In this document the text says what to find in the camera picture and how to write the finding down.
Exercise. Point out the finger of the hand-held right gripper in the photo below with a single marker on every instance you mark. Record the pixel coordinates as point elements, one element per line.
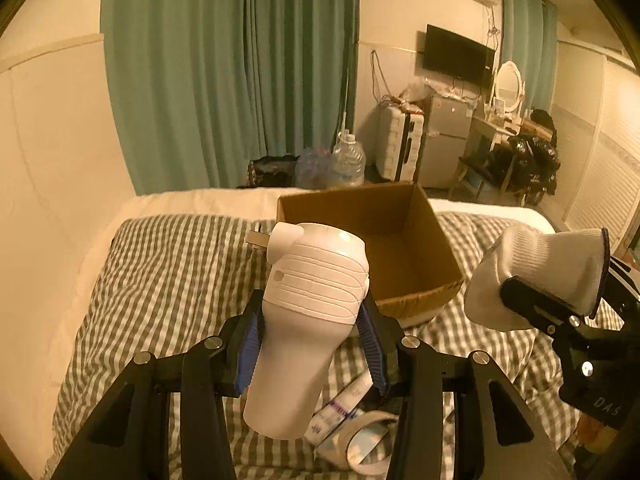
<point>537,305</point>

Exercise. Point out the green checked blanket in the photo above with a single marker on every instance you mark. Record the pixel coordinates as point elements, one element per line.
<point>165,285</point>

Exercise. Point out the narrow green curtain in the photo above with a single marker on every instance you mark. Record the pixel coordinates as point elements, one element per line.
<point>527,45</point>

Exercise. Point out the small silver fridge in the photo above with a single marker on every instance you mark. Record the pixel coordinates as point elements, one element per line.
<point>445,140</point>

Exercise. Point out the pile of black clothes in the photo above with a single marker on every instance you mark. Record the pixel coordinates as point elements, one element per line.
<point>532,157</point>

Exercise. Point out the white plastic bottle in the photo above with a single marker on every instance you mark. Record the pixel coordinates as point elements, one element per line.
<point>300,320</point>

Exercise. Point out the white louvered wardrobe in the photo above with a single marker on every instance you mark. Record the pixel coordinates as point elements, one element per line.
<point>607,160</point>

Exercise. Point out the white tube with blue print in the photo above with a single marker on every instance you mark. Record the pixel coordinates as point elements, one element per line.
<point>340,405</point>

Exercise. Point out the white oval vanity mirror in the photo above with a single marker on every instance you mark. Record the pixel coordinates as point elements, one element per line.
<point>509,85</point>

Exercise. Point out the white suitcase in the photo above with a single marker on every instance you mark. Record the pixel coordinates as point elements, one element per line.
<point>400,142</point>

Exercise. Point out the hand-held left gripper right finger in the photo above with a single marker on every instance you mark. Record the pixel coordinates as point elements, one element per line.
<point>374,355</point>

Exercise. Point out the wide green curtain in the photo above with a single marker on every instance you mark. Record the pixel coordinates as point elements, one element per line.
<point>200,70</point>

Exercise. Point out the clear water jug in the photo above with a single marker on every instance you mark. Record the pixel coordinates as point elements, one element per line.
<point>349,160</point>

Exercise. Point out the black wall television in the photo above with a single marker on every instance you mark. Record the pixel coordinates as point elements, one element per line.
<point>457,55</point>

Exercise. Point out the wooden chair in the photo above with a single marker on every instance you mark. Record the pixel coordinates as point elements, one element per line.
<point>475,172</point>

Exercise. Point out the cardboard box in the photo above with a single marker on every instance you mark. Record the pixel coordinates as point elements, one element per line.
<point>400,250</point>

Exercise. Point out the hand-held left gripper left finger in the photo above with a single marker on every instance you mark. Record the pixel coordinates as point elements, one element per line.
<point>246,357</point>

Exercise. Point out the dark patterned bag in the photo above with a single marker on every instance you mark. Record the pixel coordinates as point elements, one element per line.
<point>272,172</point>

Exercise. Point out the clear plastic bag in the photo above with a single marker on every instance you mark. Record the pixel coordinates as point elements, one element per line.
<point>312,167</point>

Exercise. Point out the white sock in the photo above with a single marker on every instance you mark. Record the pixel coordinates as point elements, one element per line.
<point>540,265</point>

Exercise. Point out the white vanity desk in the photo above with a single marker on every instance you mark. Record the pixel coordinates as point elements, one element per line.
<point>492,127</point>

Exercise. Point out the roll of tape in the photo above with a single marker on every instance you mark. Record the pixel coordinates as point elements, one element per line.
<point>360,440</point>

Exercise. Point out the small beige object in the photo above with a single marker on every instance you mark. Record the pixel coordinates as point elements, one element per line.
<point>257,240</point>

